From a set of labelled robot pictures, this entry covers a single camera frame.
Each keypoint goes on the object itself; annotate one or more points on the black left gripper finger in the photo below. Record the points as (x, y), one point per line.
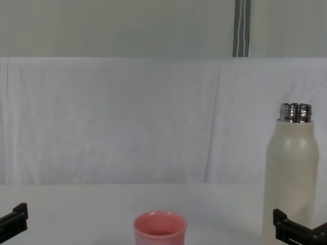
(20, 214)

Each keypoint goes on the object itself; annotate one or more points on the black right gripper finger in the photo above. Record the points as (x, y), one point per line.
(280, 224)
(322, 229)

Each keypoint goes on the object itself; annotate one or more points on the cream vacuum bottle steel neck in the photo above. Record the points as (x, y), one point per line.
(291, 166)

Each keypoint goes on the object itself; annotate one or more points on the white table cloth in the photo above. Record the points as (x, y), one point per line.
(89, 217)

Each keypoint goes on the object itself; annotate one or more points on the pink cup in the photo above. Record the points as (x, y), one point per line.
(159, 238)

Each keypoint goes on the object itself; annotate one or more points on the white curtain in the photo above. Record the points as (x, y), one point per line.
(115, 122)

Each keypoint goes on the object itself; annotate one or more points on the grey striped post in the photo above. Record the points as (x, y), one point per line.
(241, 28)

